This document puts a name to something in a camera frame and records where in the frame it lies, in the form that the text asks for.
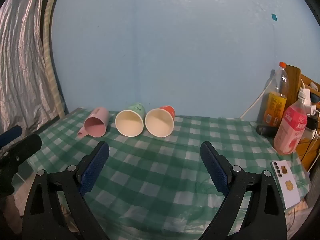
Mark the orange-capped yellow-label bottle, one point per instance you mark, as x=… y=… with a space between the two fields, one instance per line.
x=274 y=105

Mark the green paper cup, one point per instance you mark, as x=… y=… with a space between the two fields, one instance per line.
x=129 y=123

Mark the black plug adapter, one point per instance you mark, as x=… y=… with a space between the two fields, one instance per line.
x=312 y=123

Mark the white smartphone with stickers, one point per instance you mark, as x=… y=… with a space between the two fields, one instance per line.
x=287 y=185

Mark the pink drink bottle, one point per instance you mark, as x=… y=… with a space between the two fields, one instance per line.
x=290 y=130

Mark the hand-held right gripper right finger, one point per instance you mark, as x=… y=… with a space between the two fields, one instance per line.
x=217 y=172

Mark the grey curtain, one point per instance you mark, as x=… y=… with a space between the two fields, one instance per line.
x=21 y=62

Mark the white power strip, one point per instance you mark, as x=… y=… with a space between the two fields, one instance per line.
x=315 y=106

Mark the wooden shelf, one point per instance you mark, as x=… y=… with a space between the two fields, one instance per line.
x=293 y=80

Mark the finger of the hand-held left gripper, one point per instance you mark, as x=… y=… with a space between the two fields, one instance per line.
x=11 y=133
x=23 y=146

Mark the striped fabric strip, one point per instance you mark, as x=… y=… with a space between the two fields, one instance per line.
x=48 y=55

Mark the green checked tablecloth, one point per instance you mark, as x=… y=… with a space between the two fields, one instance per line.
x=155 y=175

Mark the blue wall sticker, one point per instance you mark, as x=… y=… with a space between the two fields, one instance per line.
x=274 y=17

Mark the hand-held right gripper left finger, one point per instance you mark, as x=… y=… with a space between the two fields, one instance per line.
x=93 y=172

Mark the black cylindrical object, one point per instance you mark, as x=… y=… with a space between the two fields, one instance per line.
x=265 y=130

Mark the red paper cup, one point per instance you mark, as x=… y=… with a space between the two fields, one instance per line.
x=159 y=123

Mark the person's left forearm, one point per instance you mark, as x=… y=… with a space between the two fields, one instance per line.
x=11 y=211

